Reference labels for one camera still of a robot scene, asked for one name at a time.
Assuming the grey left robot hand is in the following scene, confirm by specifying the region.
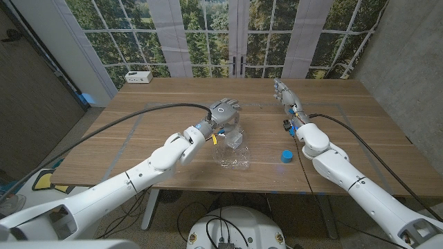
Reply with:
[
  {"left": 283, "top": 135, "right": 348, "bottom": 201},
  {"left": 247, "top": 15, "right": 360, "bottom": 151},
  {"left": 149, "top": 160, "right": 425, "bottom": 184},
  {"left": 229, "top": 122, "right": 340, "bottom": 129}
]
[{"left": 207, "top": 98, "right": 242, "bottom": 131}]

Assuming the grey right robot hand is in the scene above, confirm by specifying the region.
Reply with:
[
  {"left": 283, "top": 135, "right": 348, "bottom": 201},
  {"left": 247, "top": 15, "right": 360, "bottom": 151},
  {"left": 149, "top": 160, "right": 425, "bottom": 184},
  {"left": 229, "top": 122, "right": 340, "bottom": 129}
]
[{"left": 273, "top": 77, "right": 305, "bottom": 117}]

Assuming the small white box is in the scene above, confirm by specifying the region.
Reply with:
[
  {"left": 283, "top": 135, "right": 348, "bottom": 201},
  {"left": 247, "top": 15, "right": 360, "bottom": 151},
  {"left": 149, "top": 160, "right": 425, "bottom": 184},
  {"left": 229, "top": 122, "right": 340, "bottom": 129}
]
[{"left": 224, "top": 129, "right": 244, "bottom": 150}]

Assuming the clear plastic wrap sheet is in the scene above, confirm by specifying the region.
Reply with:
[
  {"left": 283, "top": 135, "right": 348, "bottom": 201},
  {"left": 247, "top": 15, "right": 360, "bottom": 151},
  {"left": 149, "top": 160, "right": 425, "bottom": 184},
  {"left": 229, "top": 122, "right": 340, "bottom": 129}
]
[{"left": 211, "top": 124, "right": 252, "bottom": 171}]

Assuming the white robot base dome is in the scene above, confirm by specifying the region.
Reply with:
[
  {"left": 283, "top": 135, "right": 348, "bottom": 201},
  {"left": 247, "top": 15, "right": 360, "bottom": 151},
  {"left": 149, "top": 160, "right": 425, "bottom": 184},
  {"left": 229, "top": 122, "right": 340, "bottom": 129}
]
[{"left": 186, "top": 205, "right": 288, "bottom": 249}]

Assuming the blue bottle cap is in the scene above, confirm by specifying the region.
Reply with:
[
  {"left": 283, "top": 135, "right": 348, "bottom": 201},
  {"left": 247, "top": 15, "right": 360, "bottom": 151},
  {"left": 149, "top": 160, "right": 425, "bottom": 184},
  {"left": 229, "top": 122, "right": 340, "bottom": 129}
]
[{"left": 280, "top": 149, "right": 294, "bottom": 165}]

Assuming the printed window backdrop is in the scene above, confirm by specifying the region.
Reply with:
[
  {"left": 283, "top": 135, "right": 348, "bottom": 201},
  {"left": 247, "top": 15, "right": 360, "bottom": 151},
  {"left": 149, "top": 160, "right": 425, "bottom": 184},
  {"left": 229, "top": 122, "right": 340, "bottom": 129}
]
[{"left": 64, "top": 0, "right": 389, "bottom": 91}]

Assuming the white power strip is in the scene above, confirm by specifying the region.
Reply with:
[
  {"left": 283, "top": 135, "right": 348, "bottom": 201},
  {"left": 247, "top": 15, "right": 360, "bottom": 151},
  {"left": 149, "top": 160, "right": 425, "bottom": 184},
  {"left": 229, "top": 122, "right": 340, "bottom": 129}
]
[{"left": 124, "top": 70, "right": 154, "bottom": 84}]

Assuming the white table leg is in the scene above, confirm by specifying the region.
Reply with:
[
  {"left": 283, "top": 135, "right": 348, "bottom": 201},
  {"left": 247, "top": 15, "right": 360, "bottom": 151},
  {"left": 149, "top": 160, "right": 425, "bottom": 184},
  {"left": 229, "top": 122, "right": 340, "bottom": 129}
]
[{"left": 141, "top": 188, "right": 161, "bottom": 231}]

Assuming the grey table leg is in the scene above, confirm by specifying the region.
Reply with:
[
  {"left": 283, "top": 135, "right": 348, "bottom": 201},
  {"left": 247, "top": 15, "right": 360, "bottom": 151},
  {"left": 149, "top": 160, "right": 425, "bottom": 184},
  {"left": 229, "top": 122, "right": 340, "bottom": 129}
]
[{"left": 316, "top": 194, "right": 339, "bottom": 240}]

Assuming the dark wooden door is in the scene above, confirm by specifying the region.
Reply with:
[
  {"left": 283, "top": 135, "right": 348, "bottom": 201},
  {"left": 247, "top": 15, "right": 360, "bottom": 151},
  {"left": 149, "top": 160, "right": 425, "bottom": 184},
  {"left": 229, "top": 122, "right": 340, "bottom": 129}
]
[{"left": 0, "top": 6, "right": 88, "bottom": 176}]

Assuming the white mat with yellow patch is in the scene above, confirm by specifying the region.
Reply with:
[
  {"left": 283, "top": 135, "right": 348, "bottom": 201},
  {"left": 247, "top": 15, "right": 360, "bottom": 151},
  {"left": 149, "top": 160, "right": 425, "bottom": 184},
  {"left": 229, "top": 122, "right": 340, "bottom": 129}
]
[{"left": 15, "top": 167, "right": 75, "bottom": 208}]

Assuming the white robot chest edge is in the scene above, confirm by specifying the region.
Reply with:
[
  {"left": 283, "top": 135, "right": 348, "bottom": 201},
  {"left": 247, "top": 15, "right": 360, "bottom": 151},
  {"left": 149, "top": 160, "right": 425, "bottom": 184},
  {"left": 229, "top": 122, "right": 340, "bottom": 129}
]
[{"left": 0, "top": 239, "right": 140, "bottom": 249}]

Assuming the grey sneaker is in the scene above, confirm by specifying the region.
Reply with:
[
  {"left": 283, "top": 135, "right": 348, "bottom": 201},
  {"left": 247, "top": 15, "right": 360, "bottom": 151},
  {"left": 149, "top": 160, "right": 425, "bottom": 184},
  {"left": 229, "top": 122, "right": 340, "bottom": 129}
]
[{"left": 0, "top": 193, "right": 27, "bottom": 217}]

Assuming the thin braided right arm cable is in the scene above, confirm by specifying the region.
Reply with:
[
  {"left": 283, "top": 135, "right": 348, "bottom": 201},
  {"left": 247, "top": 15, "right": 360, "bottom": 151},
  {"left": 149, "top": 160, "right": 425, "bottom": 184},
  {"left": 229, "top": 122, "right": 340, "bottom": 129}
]
[{"left": 293, "top": 136, "right": 315, "bottom": 195}]

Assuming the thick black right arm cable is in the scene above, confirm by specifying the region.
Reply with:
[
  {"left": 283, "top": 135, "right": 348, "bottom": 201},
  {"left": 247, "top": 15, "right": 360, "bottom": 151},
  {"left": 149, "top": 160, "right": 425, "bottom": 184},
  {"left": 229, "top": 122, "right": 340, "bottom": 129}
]
[{"left": 309, "top": 113, "right": 443, "bottom": 222}]

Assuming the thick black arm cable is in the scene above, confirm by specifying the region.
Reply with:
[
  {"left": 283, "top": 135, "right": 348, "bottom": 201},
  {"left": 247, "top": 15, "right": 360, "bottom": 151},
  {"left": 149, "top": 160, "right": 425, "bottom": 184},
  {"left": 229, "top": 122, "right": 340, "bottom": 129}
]
[
  {"left": 309, "top": 113, "right": 443, "bottom": 222},
  {"left": 0, "top": 102, "right": 213, "bottom": 205}
]

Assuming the black floor cable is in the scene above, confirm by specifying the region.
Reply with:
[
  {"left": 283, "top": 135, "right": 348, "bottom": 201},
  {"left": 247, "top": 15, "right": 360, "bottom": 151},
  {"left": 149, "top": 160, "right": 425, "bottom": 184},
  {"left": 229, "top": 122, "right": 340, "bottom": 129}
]
[{"left": 176, "top": 201, "right": 210, "bottom": 240}]

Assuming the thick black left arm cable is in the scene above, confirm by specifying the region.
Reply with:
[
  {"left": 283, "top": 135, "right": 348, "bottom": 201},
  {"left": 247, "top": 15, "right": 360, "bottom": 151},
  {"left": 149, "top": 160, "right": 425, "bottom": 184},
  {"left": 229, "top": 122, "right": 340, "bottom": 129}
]
[{"left": 0, "top": 102, "right": 213, "bottom": 205}]

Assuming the black door handle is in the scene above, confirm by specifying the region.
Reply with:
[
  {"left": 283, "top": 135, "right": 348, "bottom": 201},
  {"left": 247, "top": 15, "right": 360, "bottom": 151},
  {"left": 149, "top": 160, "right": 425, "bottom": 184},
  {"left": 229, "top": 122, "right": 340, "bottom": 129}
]
[{"left": 1, "top": 28, "right": 24, "bottom": 44}]

